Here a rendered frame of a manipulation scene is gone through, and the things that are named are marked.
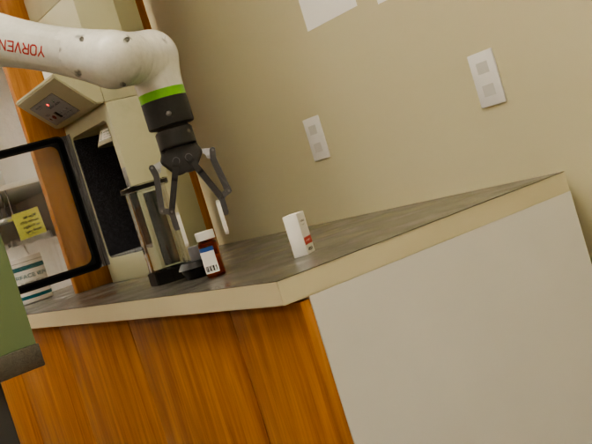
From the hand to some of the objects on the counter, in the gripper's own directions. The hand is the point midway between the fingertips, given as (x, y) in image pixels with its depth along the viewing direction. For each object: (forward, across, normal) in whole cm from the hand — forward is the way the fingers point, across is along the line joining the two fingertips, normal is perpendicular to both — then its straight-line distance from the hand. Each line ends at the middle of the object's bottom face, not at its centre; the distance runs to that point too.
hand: (203, 226), depth 185 cm
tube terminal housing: (+11, +9, -82) cm, 83 cm away
